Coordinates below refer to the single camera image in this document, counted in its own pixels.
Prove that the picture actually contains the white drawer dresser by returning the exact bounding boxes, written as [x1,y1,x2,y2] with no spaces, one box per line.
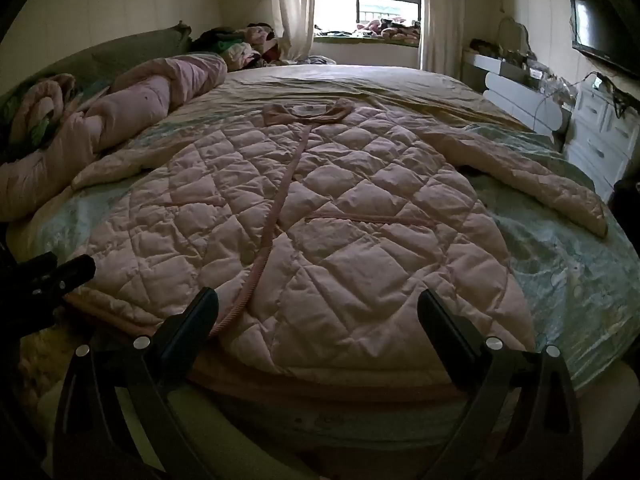
[562,79,640,202]

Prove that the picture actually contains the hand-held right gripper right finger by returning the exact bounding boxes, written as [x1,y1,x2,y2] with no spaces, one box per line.
[417,289,586,480]

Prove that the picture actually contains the heap of small desk items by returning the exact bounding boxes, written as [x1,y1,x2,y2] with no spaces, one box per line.
[520,56,577,107]

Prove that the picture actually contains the white curtain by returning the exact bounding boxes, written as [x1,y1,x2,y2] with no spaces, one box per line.
[264,0,317,64]
[419,0,469,79]

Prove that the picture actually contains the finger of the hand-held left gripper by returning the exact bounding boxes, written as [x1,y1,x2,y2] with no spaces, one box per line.
[27,254,97,312]

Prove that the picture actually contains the black cables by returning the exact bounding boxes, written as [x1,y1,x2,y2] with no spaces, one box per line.
[584,71,640,122]

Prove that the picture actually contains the pink quilted coat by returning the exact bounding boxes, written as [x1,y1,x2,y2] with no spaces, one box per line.
[65,97,609,392]

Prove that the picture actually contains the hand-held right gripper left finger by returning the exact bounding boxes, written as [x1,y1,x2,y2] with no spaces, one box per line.
[52,287,221,480]

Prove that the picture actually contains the clothes on window sill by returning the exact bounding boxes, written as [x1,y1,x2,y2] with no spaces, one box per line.
[356,17,422,44]

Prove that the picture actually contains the pink green floral blanket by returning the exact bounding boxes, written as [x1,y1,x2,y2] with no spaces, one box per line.
[9,74,77,147]

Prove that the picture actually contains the rolled pink duvet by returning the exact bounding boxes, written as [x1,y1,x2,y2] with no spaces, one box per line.
[0,54,229,222]

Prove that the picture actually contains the black wall television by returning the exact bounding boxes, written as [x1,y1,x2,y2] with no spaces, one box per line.
[570,0,640,81]

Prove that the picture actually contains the teal floral bedspread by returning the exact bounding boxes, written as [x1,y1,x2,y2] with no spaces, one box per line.
[17,107,640,397]

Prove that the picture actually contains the pile of clothes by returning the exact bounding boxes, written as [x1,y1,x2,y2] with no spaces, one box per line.
[192,22,302,69]

